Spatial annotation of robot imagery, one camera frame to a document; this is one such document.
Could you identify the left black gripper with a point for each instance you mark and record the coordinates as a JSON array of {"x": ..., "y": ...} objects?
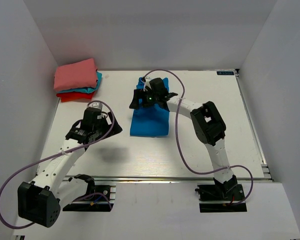
[{"x": 115, "y": 129}]

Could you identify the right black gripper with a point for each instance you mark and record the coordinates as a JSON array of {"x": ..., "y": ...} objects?
[{"x": 139, "y": 93}]

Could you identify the blue t shirt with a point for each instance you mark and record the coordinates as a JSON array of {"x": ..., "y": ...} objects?
[{"x": 149, "y": 121}]

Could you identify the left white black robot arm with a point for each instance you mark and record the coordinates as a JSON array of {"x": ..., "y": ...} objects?
[{"x": 42, "y": 199}]

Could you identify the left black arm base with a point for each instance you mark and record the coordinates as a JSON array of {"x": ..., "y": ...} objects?
[{"x": 97, "y": 195}]

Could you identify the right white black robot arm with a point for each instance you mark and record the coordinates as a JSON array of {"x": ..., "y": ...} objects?
[{"x": 209, "y": 128}]

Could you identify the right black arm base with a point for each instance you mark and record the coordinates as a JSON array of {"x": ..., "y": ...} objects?
[{"x": 210, "y": 192}]

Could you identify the red folded t shirt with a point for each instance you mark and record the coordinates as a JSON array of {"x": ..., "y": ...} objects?
[{"x": 73, "y": 96}]

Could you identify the turquoise folded t shirt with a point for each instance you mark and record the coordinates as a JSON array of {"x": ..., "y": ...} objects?
[{"x": 86, "y": 90}]

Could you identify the pink folded t shirt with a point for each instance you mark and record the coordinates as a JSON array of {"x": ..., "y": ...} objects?
[{"x": 76, "y": 75}]

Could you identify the blue label sticker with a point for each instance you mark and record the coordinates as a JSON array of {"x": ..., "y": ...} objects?
[{"x": 225, "y": 73}]

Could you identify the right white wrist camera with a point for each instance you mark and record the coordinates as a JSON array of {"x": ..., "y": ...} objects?
[{"x": 146, "y": 83}]

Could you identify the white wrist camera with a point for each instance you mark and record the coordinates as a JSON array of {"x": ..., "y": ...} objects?
[
  {"x": 146, "y": 83},
  {"x": 95, "y": 105}
]

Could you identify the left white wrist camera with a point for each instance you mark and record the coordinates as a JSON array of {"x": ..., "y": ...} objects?
[{"x": 95, "y": 105}]

